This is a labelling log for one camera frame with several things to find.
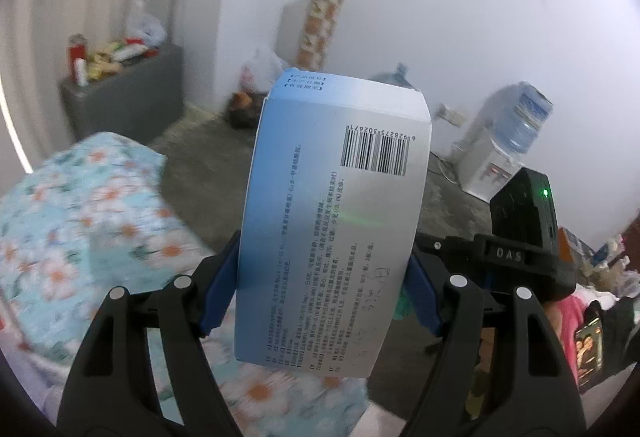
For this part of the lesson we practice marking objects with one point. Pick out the blue dispenser water bottle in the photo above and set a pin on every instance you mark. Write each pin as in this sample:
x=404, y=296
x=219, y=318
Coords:
x=527, y=117

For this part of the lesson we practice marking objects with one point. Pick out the patterned rolled mat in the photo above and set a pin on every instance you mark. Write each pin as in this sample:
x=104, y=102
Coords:
x=320, y=24

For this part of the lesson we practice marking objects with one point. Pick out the white wall socket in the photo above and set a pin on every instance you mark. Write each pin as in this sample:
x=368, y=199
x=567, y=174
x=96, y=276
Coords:
x=451, y=114

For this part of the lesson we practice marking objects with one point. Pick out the smartphone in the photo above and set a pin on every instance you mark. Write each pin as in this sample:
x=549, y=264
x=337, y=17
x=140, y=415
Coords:
x=589, y=352

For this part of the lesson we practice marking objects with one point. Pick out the blue and white cardboard box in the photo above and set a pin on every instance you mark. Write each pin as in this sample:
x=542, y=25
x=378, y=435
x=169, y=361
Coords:
x=325, y=217

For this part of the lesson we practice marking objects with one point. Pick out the white board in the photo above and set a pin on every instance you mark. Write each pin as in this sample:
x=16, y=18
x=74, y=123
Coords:
x=290, y=29

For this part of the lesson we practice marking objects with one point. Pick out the red thermos flask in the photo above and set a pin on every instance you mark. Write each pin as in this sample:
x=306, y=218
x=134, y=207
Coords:
x=76, y=48

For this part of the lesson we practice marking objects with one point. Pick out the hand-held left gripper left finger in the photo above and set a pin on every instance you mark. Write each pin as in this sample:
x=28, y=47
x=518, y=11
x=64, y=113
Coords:
x=220, y=287

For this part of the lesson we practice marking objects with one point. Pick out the grey cabinet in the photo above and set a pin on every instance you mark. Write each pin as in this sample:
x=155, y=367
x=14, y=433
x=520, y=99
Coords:
x=130, y=102

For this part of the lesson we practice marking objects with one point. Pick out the large blue water jug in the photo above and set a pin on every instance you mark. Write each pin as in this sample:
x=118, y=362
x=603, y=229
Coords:
x=397, y=78

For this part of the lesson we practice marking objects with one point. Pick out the clear plastic bag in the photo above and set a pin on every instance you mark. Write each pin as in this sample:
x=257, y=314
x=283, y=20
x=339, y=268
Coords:
x=145, y=24

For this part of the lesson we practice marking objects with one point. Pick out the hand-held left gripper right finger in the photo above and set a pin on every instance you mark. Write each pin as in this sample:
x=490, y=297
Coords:
x=422, y=297

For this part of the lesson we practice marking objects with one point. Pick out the pile of snack packets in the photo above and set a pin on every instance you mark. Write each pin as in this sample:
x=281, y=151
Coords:
x=120, y=54

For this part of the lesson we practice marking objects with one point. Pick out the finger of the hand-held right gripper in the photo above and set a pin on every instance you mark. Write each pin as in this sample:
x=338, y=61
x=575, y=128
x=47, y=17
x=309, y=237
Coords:
x=440, y=247

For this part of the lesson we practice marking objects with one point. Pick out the white water dispenser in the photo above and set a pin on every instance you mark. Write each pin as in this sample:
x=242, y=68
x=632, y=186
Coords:
x=482, y=162

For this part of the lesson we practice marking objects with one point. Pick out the small white bottle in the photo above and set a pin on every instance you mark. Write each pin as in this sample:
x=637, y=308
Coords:
x=81, y=72

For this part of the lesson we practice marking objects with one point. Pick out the orange and blue box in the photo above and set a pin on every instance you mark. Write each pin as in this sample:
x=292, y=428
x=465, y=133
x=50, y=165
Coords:
x=575, y=247

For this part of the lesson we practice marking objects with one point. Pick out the white plastic bag red print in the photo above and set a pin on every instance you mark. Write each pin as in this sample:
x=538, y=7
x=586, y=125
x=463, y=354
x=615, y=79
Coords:
x=260, y=72

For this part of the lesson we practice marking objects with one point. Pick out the floral blue tablecloth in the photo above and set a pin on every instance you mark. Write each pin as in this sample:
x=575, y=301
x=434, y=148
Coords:
x=75, y=227

